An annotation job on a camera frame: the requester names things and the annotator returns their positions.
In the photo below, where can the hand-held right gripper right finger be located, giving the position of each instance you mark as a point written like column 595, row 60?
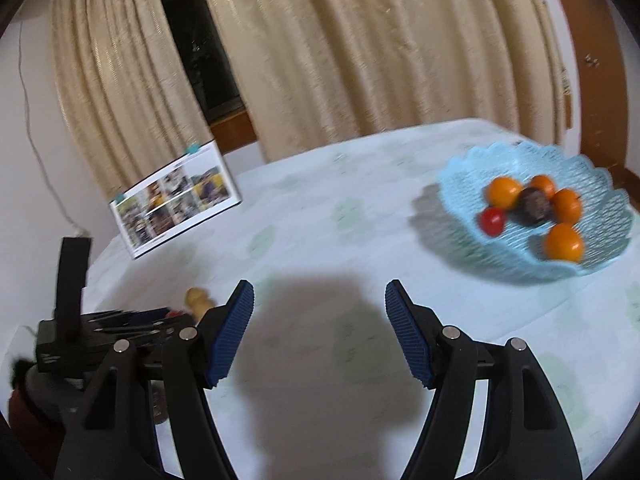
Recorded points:
column 407, row 335

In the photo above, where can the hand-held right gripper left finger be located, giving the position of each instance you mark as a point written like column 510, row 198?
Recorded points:
column 232, row 335

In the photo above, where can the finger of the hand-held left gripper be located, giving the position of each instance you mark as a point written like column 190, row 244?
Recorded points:
column 140, row 332
column 135, row 316

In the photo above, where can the tan longan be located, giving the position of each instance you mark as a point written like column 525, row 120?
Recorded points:
column 206, row 306
column 192, row 296

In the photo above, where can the red cherry tomato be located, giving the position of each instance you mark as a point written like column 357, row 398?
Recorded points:
column 492, row 221
column 176, row 314

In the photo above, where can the light blue lattice basket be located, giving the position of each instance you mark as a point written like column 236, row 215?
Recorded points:
column 530, row 260

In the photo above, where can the orange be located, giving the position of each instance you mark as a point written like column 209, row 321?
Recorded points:
column 502, row 192
column 564, row 243
column 543, row 185
column 566, row 206

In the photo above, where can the dark passion fruit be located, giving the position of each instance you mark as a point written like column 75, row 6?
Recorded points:
column 535, row 206

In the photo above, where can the teal binder clip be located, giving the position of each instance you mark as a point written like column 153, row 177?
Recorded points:
column 120, row 197
column 193, row 147

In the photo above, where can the photo collage board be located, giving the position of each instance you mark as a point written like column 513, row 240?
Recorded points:
column 175, row 200

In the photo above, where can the beige curtain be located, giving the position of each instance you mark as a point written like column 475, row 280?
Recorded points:
column 380, row 50
column 125, row 75

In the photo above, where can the dark window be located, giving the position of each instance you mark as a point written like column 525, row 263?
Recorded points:
column 195, row 35

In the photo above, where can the wooden cabinet with knob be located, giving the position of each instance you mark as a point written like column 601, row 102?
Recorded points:
column 600, row 60

